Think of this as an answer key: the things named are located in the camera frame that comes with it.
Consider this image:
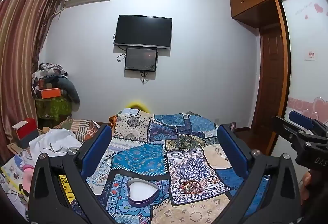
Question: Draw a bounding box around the right hand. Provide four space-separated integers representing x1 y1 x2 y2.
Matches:
300 170 322 205

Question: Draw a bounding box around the striped brown curtain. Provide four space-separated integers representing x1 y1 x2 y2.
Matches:
1 0 62 160

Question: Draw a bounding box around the yellow cloth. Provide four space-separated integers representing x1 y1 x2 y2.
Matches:
59 175 75 203

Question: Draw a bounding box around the blue patchwork bedspread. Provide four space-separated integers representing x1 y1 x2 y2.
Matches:
61 108 272 224

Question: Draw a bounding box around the white wardrobe sliding door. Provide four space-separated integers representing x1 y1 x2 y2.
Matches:
266 0 328 160

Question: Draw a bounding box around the white cloth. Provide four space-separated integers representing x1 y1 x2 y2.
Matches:
29 128 82 159

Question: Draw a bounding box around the orange box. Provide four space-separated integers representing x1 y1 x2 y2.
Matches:
41 88 61 99

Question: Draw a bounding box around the brown wooden door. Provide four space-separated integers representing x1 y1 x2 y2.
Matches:
249 24 290 155

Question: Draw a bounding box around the striped pillow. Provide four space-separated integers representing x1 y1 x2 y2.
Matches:
53 117 100 143

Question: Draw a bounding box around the green patterned cover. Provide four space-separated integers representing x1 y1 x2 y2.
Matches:
35 97 72 121

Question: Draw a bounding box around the pile of clothes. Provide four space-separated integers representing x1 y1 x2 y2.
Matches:
32 63 80 112

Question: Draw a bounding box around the purple heart-shaped jewelry box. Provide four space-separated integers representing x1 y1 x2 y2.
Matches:
127 179 159 208

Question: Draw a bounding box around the large black wall television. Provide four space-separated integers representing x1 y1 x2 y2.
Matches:
114 15 172 49

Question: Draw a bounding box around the red white box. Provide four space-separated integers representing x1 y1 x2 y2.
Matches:
11 118 39 149

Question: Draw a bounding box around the small black wall monitor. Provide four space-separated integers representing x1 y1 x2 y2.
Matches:
124 48 157 72

